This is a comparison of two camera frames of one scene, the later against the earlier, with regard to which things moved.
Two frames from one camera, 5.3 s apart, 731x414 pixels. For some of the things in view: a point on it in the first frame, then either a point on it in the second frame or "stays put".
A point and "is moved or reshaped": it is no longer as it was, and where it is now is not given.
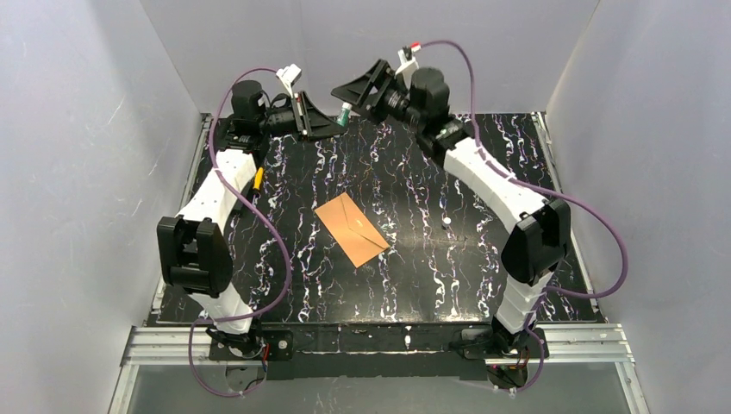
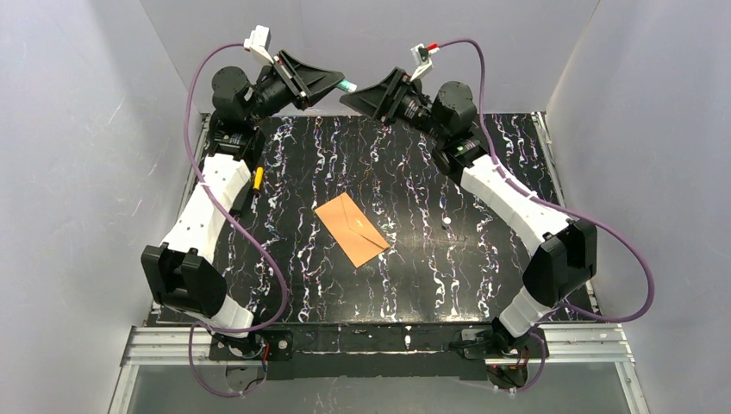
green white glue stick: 344,116 is moved or reshaped
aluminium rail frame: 566,343 stays put
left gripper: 304,114 → 293,79
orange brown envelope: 356,236 stays put
